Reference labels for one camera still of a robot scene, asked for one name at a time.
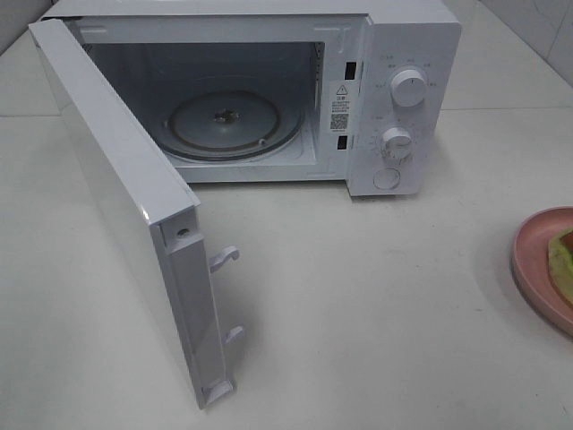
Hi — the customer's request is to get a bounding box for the round door release button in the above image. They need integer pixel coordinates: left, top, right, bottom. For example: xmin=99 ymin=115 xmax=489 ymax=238
xmin=372 ymin=168 xmax=400 ymax=191

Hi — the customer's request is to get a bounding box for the white timer knob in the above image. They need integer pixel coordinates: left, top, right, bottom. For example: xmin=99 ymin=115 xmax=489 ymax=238
xmin=381 ymin=127 xmax=413 ymax=160

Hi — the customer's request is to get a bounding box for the white microwave door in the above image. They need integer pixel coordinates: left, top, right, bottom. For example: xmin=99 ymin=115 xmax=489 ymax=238
xmin=30 ymin=19 xmax=243 ymax=408

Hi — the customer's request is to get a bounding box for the pink round plate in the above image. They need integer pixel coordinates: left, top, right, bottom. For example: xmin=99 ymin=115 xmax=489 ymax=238
xmin=510 ymin=206 xmax=572 ymax=336

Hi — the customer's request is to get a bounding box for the sandwich with lettuce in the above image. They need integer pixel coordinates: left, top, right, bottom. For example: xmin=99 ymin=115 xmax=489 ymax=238
xmin=548 ymin=228 xmax=572 ymax=305

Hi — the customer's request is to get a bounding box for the glass turntable tray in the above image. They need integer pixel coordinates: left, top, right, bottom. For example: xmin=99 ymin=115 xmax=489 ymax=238
xmin=157 ymin=90 xmax=304 ymax=162

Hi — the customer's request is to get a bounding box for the white warning label sticker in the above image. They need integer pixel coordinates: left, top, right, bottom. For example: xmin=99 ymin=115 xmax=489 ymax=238
xmin=328 ymin=80 xmax=358 ymax=133

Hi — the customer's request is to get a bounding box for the white microwave oven body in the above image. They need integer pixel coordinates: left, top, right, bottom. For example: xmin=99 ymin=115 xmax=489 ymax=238
xmin=36 ymin=1 xmax=461 ymax=196

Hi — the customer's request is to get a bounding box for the white upper power knob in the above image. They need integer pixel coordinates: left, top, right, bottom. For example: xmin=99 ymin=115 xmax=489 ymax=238
xmin=389 ymin=66 xmax=428 ymax=108

